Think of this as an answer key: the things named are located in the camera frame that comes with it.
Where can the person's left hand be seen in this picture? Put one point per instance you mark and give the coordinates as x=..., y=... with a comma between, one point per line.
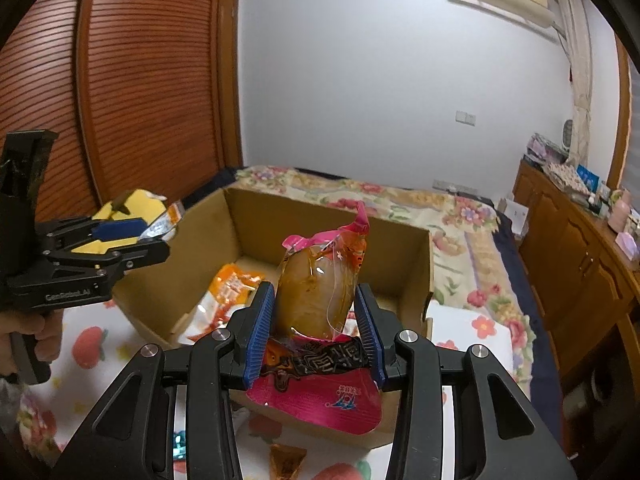
x=50, y=335

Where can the clear storage bag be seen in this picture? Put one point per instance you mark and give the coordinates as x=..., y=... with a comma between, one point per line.
x=545, y=149

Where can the wooden window frame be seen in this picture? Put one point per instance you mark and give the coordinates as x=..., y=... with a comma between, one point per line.
x=622, y=110

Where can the floral bed quilt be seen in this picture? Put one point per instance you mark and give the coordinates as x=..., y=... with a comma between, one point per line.
x=400, y=200

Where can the cream curtain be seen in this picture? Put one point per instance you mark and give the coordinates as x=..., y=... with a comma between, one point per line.
x=575, y=60

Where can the brown cardboard box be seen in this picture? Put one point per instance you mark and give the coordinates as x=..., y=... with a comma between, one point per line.
x=320, y=217

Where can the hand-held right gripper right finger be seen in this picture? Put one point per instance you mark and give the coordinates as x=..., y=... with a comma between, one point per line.
x=370, y=335

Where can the small glossy brown snack packet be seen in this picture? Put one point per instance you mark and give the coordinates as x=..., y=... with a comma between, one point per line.
x=287, y=462

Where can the white box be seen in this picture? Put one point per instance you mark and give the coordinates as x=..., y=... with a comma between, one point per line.
x=513, y=219

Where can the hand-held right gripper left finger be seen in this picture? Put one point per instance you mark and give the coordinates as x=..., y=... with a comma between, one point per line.
x=260, y=330

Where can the orange and white snack packet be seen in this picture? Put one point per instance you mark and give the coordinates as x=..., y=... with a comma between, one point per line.
x=232, y=282

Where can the wooden louvred wardrobe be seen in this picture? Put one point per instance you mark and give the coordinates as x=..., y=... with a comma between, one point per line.
x=150, y=60

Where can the yellow plush toy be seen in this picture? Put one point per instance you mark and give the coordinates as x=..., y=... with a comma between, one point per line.
x=142, y=206

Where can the small white round fan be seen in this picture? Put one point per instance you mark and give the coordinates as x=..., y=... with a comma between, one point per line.
x=567, y=135

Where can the pink packet with brown meat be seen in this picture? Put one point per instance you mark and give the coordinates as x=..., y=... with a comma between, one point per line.
x=310, y=300

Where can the blue box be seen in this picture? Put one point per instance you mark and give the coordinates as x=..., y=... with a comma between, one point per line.
x=588, y=177

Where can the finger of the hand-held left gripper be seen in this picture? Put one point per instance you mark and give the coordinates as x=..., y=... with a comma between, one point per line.
x=145, y=252
x=117, y=229

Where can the folded patterned cloth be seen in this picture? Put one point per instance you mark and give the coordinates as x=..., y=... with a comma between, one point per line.
x=565, y=176

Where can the white light switch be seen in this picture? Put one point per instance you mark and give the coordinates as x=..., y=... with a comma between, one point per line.
x=466, y=117

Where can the wooden sideboard cabinet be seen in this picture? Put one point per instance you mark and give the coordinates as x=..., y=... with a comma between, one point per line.
x=575, y=260

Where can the pink bottle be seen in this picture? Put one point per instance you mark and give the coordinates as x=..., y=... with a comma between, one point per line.
x=619, y=210

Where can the pink tissue box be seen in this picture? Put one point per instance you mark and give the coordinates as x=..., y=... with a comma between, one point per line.
x=628, y=246

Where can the white wall socket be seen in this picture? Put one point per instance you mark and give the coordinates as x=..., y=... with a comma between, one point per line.
x=450, y=185

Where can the small red orange snack packet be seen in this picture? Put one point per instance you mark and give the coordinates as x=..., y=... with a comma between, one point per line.
x=170, y=217

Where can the strawberry and flower print tablecloth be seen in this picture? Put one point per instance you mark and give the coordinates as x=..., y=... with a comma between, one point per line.
x=85, y=390

